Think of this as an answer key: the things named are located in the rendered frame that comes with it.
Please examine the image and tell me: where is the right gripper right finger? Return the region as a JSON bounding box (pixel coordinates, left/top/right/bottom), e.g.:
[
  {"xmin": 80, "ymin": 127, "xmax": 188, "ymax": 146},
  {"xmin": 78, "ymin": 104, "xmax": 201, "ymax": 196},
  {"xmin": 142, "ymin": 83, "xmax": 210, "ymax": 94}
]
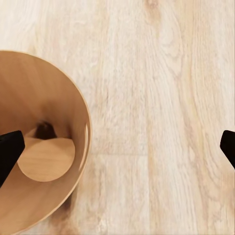
[{"xmin": 220, "ymin": 130, "xmax": 235, "ymax": 168}]

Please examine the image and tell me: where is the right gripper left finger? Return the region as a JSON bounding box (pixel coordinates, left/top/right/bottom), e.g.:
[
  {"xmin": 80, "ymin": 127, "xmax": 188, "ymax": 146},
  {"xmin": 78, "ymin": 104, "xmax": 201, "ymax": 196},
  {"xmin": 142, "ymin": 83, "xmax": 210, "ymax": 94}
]
[{"xmin": 0, "ymin": 130, "xmax": 25, "ymax": 188}]

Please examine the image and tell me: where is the trash can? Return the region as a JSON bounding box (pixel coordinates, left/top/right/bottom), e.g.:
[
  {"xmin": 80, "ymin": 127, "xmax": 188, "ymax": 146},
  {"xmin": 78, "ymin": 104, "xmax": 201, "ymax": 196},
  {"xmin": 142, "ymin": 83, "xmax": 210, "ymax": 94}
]
[{"xmin": 0, "ymin": 49, "xmax": 93, "ymax": 235}]

